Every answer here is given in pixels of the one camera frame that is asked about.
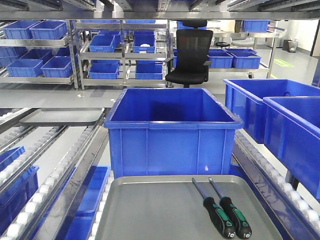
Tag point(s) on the blue bin right front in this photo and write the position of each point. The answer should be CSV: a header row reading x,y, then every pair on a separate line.
x,y
292,134

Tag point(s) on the grey metal tray near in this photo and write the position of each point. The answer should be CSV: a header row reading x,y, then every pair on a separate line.
x,y
169,207

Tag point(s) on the large blue bin on rollers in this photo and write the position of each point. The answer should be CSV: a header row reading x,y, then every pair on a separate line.
x,y
170,131

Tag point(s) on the grey metal tray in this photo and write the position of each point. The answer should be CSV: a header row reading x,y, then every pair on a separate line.
x,y
72,116
169,207

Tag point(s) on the green black screwdriver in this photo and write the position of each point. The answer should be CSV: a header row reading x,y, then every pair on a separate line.
x,y
217,215
242,227

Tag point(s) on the steel shelf rack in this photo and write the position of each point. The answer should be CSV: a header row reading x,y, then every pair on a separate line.
x,y
82,53

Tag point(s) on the blue bin right rear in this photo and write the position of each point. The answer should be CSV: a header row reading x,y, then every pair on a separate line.
x,y
244,97

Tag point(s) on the grey metal tray far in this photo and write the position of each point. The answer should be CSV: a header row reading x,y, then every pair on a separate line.
x,y
72,116

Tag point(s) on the black office chair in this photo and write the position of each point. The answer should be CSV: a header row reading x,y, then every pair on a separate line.
x,y
193,45

